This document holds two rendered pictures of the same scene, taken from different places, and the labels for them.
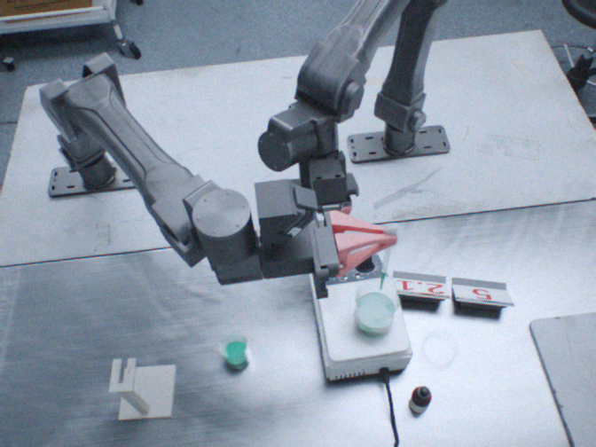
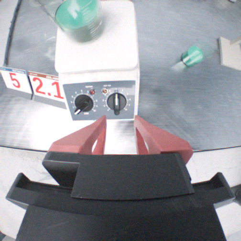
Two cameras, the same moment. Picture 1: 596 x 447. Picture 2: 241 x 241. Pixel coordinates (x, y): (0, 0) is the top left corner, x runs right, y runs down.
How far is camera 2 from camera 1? 0.75 m
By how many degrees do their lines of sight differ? 28
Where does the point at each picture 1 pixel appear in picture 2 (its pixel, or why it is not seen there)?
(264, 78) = not seen: outside the picture
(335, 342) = (125, 12)
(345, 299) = (108, 50)
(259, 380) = (175, 41)
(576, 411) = (7, 20)
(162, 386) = (226, 53)
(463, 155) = not seen: hidden behind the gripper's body
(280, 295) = (158, 100)
